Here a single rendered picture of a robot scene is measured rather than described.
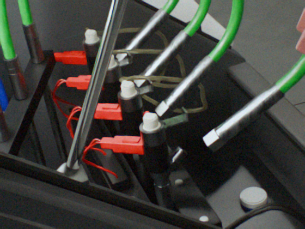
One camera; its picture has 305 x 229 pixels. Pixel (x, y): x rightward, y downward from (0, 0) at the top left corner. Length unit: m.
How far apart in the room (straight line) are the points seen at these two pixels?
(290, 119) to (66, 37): 0.35
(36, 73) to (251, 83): 0.36
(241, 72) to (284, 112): 0.13
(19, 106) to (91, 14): 0.23
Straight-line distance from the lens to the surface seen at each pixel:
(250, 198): 1.12
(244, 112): 0.76
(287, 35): 3.26
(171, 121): 0.84
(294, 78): 0.75
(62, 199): 0.41
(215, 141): 0.77
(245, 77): 1.19
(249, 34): 3.29
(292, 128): 1.07
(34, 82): 0.98
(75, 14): 1.09
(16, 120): 0.91
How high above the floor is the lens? 1.58
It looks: 31 degrees down
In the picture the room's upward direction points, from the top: 11 degrees counter-clockwise
